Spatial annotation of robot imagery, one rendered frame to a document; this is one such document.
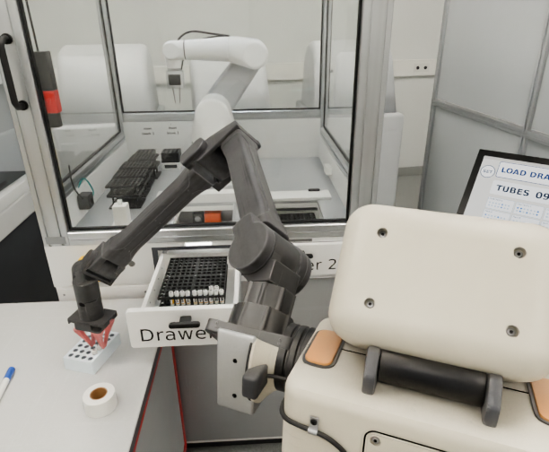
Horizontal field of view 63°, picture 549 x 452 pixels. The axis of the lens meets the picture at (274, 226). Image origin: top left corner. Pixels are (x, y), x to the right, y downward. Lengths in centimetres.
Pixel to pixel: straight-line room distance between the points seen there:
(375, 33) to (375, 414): 103
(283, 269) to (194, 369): 113
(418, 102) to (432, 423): 464
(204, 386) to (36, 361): 63
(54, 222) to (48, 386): 48
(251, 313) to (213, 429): 135
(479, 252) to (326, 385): 19
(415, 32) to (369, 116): 359
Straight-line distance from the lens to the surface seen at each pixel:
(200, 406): 183
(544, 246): 47
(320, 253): 142
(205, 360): 167
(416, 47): 490
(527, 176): 149
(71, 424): 117
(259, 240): 62
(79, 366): 128
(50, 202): 147
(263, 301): 59
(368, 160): 135
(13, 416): 125
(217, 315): 113
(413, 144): 508
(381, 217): 47
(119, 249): 109
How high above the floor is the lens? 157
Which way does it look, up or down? 25 degrees down
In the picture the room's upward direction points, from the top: 1 degrees counter-clockwise
